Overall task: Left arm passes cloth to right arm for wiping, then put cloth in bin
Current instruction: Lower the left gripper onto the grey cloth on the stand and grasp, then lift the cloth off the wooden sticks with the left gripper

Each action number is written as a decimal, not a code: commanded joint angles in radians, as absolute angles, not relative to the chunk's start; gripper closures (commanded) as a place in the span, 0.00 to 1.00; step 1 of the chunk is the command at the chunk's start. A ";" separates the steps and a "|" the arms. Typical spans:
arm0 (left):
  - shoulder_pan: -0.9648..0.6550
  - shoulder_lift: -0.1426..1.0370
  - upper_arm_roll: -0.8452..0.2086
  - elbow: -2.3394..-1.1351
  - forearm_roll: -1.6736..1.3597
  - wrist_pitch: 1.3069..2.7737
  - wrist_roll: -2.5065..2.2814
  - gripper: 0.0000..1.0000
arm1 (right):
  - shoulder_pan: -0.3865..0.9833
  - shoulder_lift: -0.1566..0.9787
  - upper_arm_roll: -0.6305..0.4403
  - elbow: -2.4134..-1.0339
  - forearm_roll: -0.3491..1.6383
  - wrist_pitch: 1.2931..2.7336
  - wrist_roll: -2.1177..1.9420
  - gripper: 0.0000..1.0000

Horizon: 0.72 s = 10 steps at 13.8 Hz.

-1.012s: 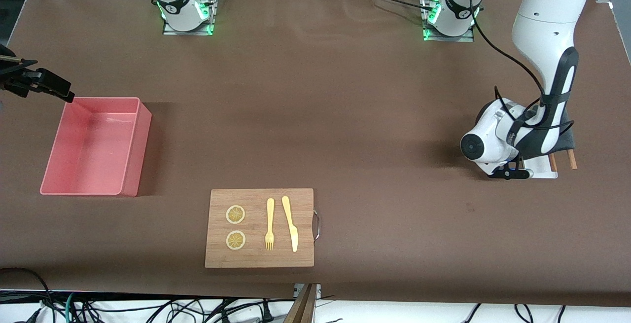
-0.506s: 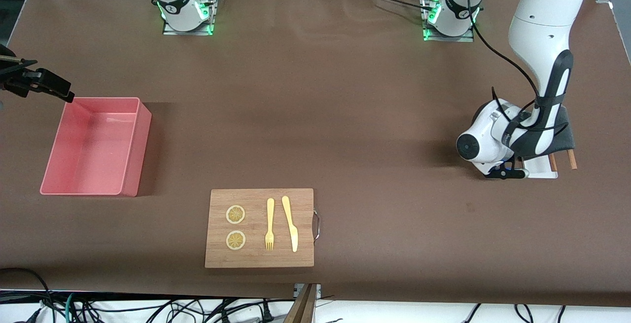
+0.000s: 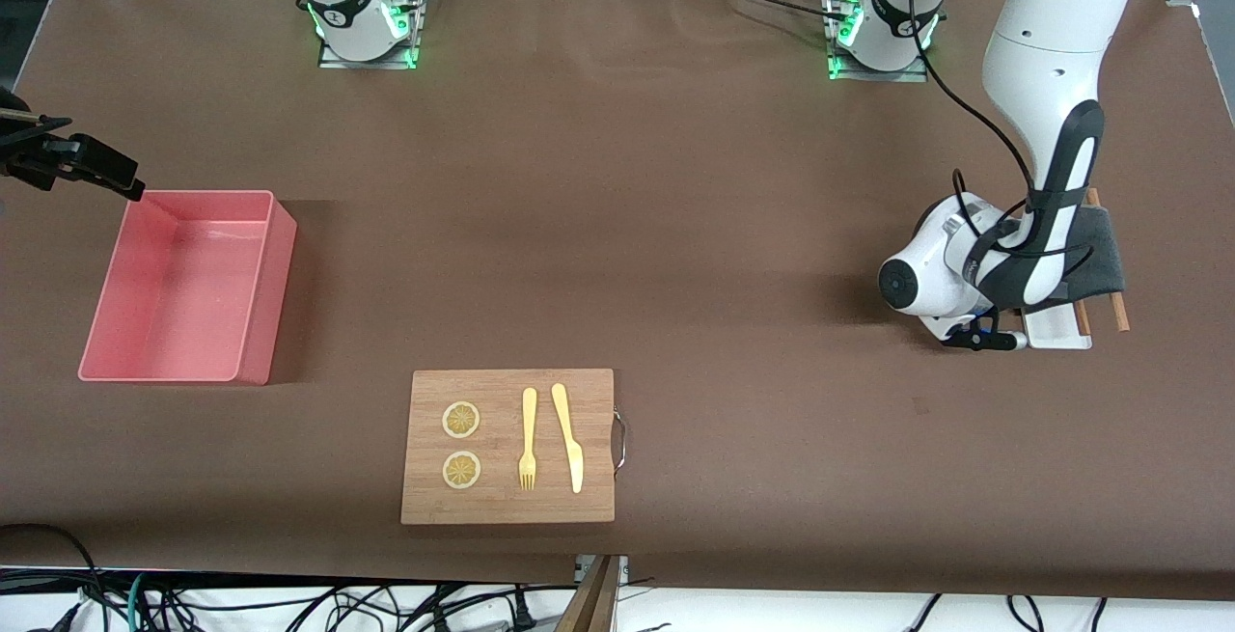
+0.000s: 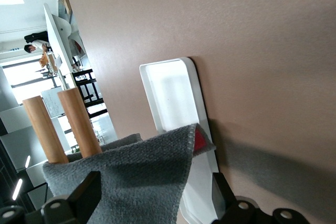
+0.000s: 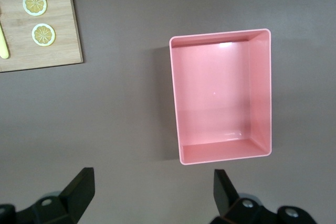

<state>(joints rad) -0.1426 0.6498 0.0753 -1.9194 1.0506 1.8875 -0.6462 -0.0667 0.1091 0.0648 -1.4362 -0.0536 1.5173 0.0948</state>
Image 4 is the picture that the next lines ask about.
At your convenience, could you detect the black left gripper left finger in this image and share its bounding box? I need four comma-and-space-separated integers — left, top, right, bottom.
0, 170, 102, 224

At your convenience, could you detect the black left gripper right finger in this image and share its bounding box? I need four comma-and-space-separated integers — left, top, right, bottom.
212, 173, 310, 224

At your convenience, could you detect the magenta cloth pouch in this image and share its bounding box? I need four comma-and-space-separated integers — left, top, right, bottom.
43, 123, 216, 224

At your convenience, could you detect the wooden rod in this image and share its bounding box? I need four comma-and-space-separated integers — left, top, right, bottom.
57, 87, 103, 158
22, 95, 69, 164

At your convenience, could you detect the whiteboard sheet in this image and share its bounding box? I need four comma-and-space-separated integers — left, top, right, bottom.
41, 89, 66, 119

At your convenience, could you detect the white rectangular tray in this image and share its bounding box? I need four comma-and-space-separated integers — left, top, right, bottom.
139, 57, 227, 224

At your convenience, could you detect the person with black hair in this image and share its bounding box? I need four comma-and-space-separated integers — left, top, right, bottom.
24, 31, 52, 54

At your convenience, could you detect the white panel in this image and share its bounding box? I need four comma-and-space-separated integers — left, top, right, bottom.
43, 3, 79, 78

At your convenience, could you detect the black frame rack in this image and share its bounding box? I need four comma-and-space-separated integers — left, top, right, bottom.
72, 68, 109, 120

